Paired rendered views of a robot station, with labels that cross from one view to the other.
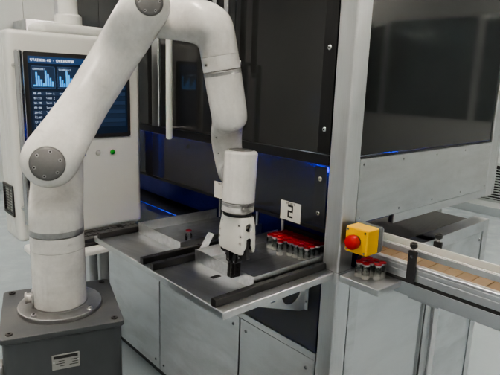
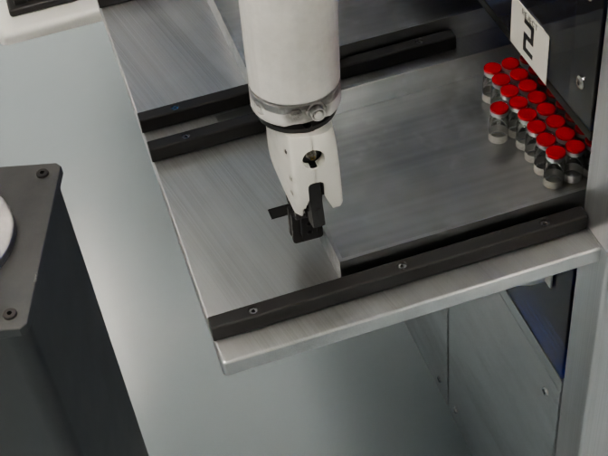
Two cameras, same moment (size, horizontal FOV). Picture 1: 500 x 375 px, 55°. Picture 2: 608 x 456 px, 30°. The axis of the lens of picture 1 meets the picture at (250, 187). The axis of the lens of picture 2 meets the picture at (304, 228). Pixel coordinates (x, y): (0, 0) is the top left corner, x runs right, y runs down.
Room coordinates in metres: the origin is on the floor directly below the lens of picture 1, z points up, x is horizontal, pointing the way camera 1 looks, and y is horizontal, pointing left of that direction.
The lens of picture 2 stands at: (0.48, -0.37, 1.73)
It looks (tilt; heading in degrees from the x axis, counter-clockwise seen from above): 45 degrees down; 29
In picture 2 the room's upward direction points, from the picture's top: 7 degrees counter-clockwise
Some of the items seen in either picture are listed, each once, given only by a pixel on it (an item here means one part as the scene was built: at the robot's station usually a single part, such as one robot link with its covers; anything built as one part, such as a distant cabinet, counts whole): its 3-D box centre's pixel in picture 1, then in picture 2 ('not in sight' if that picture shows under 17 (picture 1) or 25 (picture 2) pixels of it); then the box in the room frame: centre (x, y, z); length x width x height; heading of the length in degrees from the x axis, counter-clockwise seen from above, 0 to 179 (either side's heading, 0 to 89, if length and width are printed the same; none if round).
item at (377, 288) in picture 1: (373, 279); not in sight; (1.28, -0.35, 0.87); 0.14 x 0.13 x 0.02; 132
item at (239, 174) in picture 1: (239, 174); (289, 13); (1.21, 0.03, 1.17); 0.09 x 0.08 x 0.13; 16
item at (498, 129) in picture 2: (280, 248); (498, 122); (1.43, -0.10, 0.90); 0.02 x 0.02 x 0.05
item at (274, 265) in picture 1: (266, 255); (448, 149); (1.37, -0.06, 0.90); 0.34 x 0.26 x 0.04; 132
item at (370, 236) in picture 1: (363, 238); not in sight; (1.26, -0.31, 0.99); 0.08 x 0.07 x 0.07; 132
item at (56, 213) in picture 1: (56, 178); not in sight; (1.11, 0.46, 1.16); 0.19 x 0.12 x 0.24; 16
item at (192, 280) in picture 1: (213, 253); (339, 97); (1.45, 0.11, 0.87); 0.70 x 0.48 x 0.02; 42
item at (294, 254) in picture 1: (287, 247); (521, 123); (1.43, -0.12, 0.90); 0.18 x 0.02 x 0.05; 42
